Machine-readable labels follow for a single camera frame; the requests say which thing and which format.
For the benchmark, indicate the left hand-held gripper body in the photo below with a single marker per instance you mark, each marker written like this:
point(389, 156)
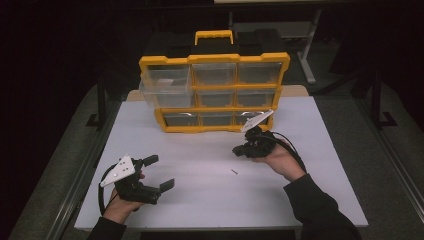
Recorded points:
point(130, 191)

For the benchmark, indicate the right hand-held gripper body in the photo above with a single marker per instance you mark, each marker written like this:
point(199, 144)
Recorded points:
point(261, 145)

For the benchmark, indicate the small metal screw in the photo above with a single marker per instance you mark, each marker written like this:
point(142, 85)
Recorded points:
point(234, 171)

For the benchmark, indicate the clear plastic organizer drawer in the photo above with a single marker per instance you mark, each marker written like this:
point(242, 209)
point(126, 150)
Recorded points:
point(166, 96)

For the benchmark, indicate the yellow black organizer cabinet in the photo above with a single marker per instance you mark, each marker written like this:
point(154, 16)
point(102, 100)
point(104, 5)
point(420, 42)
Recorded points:
point(213, 58)

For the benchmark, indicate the person's left hand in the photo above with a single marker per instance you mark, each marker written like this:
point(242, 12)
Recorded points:
point(118, 210)

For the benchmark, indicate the person's right hand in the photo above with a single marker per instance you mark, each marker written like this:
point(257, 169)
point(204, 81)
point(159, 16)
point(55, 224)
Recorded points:
point(283, 163)

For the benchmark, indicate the black metal stand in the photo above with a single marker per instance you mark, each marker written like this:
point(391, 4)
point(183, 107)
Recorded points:
point(101, 100)
point(376, 100)

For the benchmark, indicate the grid of clear drawers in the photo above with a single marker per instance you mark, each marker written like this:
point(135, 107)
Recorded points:
point(215, 74)

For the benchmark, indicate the aluminium rail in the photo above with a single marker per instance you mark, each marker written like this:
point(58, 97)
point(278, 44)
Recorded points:
point(75, 196)
point(388, 150)

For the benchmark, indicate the white metal desk frame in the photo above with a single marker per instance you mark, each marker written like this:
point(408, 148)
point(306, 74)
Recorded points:
point(308, 50)

